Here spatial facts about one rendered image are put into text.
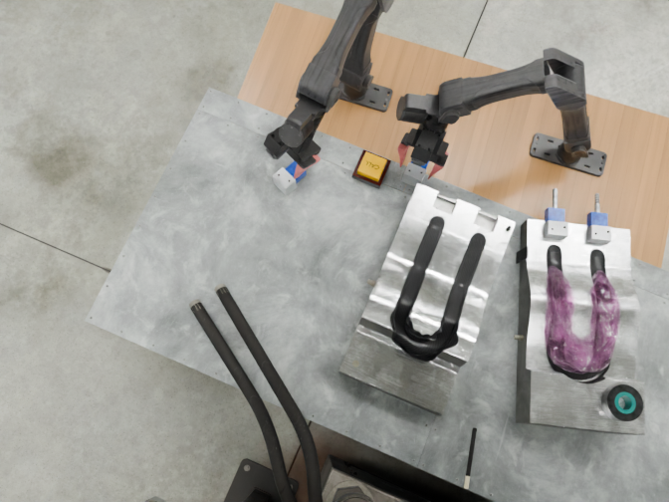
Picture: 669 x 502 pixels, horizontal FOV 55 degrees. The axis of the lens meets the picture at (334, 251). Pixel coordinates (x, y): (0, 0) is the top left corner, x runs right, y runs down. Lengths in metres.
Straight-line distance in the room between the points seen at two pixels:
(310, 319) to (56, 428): 1.24
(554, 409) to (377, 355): 0.41
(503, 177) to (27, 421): 1.83
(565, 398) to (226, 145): 1.05
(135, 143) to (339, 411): 1.54
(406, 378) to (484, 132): 0.70
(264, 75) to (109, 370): 1.25
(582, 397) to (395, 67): 0.99
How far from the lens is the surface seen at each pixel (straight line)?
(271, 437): 1.48
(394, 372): 1.53
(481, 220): 1.64
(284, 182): 1.63
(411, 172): 1.65
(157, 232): 1.69
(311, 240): 1.64
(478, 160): 1.76
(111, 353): 2.51
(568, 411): 1.57
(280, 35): 1.89
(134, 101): 2.79
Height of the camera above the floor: 2.37
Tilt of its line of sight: 75 degrees down
